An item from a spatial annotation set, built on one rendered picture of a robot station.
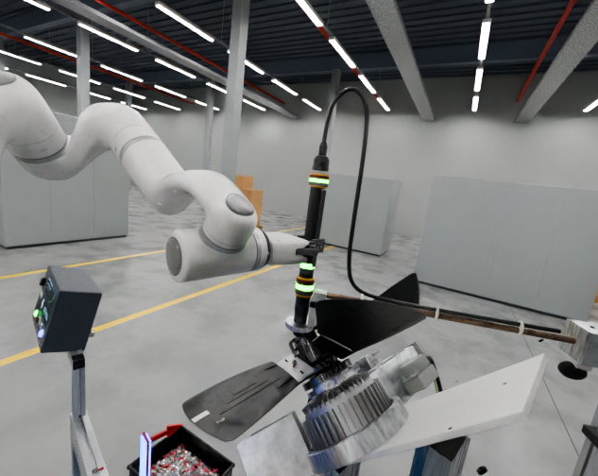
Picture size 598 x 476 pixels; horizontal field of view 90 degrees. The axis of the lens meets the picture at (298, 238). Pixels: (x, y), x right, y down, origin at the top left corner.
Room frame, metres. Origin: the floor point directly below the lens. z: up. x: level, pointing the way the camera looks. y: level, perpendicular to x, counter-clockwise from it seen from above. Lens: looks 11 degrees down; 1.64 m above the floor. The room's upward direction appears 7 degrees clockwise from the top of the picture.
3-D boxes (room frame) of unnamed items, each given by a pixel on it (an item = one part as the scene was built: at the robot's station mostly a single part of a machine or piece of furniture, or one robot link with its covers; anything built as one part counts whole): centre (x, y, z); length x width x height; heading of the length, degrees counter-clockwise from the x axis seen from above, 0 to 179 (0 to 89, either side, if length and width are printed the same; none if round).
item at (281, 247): (0.60, 0.05, 1.51); 0.11 x 0.10 x 0.07; 136
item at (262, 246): (0.55, 0.09, 1.51); 0.09 x 0.03 x 0.08; 46
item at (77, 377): (0.78, 0.60, 0.96); 0.03 x 0.03 x 0.20; 46
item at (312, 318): (0.68, -0.04, 1.35); 0.09 x 0.07 x 0.10; 81
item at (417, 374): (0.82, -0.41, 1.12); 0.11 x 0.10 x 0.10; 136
